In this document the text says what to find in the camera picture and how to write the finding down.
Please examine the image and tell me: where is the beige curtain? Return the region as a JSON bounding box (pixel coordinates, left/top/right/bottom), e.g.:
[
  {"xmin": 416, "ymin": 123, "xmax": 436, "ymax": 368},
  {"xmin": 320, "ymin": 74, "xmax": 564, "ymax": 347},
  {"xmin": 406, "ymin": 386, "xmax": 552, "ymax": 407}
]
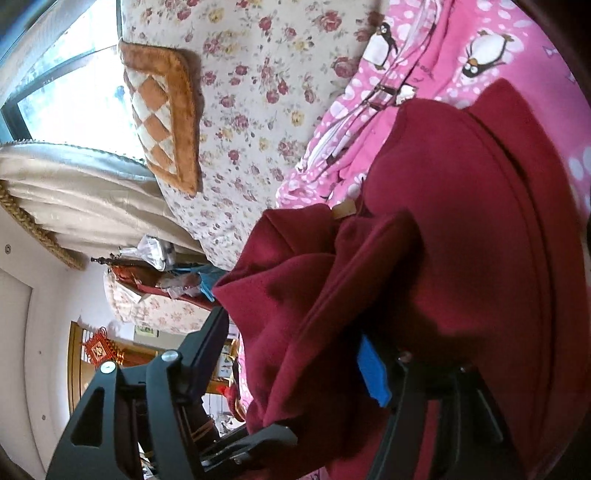
[{"xmin": 0, "ymin": 141, "xmax": 204, "ymax": 273}]

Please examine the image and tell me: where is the floral bed quilt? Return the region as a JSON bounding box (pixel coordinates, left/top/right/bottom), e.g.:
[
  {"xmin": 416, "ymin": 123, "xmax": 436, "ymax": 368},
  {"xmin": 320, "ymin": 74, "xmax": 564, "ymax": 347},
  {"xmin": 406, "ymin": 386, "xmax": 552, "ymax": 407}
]
[{"xmin": 117, "ymin": 0, "xmax": 393, "ymax": 271}]

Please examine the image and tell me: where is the clear plastic bag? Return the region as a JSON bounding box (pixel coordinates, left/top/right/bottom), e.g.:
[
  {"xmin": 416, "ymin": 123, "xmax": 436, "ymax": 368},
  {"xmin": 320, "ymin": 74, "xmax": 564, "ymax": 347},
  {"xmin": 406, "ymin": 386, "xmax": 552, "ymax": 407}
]
[{"xmin": 134, "ymin": 234, "xmax": 176, "ymax": 271}]

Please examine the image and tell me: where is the pink penguin print blanket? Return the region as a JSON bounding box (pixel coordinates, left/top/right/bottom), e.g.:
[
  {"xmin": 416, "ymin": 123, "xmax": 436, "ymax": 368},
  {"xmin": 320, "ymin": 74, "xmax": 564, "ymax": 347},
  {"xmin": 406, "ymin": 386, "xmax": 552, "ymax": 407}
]
[{"xmin": 274, "ymin": 0, "xmax": 591, "ymax": 222}]

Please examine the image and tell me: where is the floral upholstered armchair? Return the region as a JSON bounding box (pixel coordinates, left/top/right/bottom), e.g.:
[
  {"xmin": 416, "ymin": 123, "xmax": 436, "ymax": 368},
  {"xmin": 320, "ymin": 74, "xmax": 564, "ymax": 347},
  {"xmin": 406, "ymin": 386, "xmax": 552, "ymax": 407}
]
[{"xmin": 92, "ymin": 256, "xmax": 218, "ymax": 337}]

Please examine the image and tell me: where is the window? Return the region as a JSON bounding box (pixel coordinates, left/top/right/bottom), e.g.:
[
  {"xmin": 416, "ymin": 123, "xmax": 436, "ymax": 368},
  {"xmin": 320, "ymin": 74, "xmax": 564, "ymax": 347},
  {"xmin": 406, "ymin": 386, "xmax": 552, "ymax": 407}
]
[{"xmin": 0, "ymin": 0, "xmax": 153, "ymax": 176}]

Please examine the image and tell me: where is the orange checkered pillow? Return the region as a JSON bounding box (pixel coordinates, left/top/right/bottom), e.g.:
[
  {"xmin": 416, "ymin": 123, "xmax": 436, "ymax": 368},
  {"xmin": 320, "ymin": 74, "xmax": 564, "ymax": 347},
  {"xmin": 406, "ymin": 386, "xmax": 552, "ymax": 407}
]
[{"xmin": 117, "ymin": 38, "xmax": 204, "ymax": 195}]

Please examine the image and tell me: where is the dark red garment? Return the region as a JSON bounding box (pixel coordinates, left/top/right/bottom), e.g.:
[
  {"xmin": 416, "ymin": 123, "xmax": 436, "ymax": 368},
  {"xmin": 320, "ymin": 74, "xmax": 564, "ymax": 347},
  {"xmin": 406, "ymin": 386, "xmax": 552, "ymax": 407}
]
[{"xmin": 213, "ymin": 78, "xmax": 571, "ymax": 480}]

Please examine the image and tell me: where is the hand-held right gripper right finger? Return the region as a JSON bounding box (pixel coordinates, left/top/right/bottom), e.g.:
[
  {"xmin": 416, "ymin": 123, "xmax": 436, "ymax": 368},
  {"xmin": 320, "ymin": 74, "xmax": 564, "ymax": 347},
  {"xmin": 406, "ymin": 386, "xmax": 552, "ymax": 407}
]
[{"xmin": 358, "ymin": 335, "xmax": 506, "ymax": 480}]

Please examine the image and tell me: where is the red knot wall ornament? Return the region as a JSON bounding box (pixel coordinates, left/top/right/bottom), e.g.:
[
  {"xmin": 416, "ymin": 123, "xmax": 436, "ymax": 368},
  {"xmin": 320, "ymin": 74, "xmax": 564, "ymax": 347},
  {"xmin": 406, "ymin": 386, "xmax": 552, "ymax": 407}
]
[{"xmin": 83, "ymin": 328, "xmax": 123, "ymax": 367}]

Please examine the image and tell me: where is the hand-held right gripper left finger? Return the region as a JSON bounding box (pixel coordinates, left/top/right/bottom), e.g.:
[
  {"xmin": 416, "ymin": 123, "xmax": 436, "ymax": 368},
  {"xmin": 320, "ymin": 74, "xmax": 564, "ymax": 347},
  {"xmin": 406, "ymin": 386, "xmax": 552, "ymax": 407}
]
[{"xmin": 46, "ymin": 307, "xmax": 230, "ymax": 480}]

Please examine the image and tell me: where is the wooden door frame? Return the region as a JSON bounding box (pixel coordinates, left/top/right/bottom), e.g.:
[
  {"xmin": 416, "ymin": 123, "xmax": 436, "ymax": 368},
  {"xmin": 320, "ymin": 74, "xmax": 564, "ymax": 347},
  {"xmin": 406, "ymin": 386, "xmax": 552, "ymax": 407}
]
[{"xmin": 67, "ymin": 320, "xmax": 158, "ymax": 416}]

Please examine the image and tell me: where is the golden rope tieback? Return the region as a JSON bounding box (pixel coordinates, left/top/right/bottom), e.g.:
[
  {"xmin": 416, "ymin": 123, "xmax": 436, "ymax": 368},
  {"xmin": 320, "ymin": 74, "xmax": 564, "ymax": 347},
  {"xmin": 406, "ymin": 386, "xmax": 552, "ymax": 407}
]
[{"xmin": 0, "ymin": 180, "xmax": 86, "ymax": 271}]

